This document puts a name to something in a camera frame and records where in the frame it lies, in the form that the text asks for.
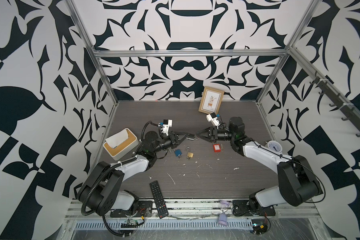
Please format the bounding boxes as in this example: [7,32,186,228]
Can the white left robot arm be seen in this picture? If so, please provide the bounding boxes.
[77,131,195,216]

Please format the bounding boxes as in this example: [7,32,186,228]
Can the gold picture frame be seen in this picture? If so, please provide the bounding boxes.
[199,87,225,114]

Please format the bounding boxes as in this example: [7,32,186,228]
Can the grey wall hook rack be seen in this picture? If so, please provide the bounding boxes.
[310,71,360,138]

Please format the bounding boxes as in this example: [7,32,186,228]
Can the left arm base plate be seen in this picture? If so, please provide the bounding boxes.
[110,201,153,218]

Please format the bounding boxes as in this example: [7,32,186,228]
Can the white slotted cable duct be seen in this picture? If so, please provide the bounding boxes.
[75,219,253,231]

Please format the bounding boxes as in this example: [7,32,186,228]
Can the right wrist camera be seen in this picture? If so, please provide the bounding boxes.
[206,113,222,127]

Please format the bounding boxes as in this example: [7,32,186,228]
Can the right circuit board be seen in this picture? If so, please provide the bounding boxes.
[251,218,271,236]

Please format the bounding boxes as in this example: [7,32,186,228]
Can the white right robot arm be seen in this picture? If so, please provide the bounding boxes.
[197,113,326,211]

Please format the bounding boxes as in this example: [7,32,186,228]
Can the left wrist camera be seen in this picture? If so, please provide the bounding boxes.
[158,119,173,137]

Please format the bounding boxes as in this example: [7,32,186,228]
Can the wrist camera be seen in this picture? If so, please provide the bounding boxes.
[158,119,173,137]
[206,113,222,127]

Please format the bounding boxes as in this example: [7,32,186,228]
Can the red padlock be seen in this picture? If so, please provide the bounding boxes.
[213,144,224,153]

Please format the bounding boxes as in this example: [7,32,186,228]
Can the left circuit board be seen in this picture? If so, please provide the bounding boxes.
[121,217,145,229]

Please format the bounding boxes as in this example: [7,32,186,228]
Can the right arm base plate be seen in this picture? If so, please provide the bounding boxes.
[232,199,276,217]

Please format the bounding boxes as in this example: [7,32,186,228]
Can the blue padlock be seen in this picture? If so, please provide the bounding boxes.
[175,149,183,158]

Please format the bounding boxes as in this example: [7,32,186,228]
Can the circuit board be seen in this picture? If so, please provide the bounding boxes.
[121,217,145,229]
[251,218,271,236]

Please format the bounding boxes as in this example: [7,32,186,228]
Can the black remote control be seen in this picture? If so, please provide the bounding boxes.
[150,181,169,219]

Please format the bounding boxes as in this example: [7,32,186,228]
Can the white alarm clock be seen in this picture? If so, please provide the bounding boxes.
[267,141,283,154]

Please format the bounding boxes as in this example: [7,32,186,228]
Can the purple hourglass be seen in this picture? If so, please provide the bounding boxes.
[218,200,230,227]

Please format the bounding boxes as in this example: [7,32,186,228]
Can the brass padlock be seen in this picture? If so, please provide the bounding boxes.
[185,147,194,160]

